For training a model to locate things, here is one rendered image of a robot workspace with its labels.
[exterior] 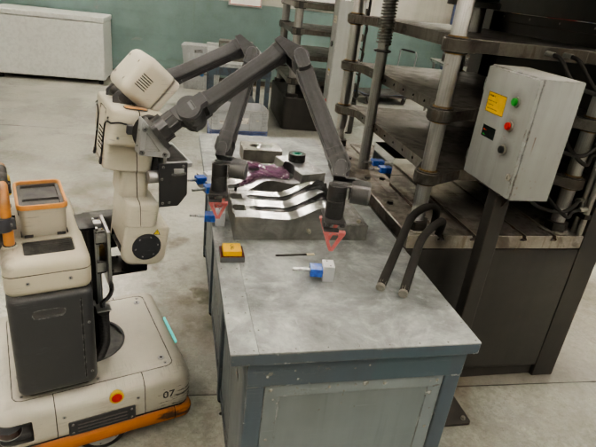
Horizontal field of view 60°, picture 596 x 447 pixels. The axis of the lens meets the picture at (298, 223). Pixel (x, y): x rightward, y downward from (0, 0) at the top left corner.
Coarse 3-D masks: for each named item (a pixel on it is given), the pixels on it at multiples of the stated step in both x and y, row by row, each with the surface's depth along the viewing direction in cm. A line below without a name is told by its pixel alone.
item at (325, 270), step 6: (312, 264) 166; (318, 264) 166; (324, 264) 164; (330, 264) 164; (294, 270) 164; (300, 270) 165; (306, 270) 165; (312, 270) 163; (318, 270) 163; (324, 270) 163; (330, 270) 163; (312, 276) 164; (318, 276) 164; (324, 276) 164; (330, 276) 164
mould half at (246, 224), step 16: (240, 192) 201; (256, 192) 204; (272, 192) 207; (288, 192) 206; (304, 192) 201; (304, 208) 190; (320, 208) 186; (352, 208) 207; (240, 224) 182; (256, 224) 184; (272, 224) 185; (288, 224) 186; (304, 224) 188; (320, 224) 189; (352, 224) 193
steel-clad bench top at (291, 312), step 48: (288, 144) 303; (240, 240) 184; (288, 240) 189; (384, 240) 198; (240, 288) 156; (288, 288) 159; (336, 288) 162; (432, 288) 169; (240, 336) 135; (288, 336) 137; (336, 336) 139; (384, 336) 142; (432, 336) 144
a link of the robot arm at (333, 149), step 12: (300, 48) 161; (300, 60) 160; (300, 72) 162; (312, 72) 162; (300, 84) 163; (312, 84) 161; (312, 96) 160; (312, 108) 159; (324, 108) 159; (324, 120) 158; (324, 132) 157; (336, 132) 157; (324, 144) 157; (336, 144) 156; (336, 156) 154; (348, 156) 154; (348, 168) 153
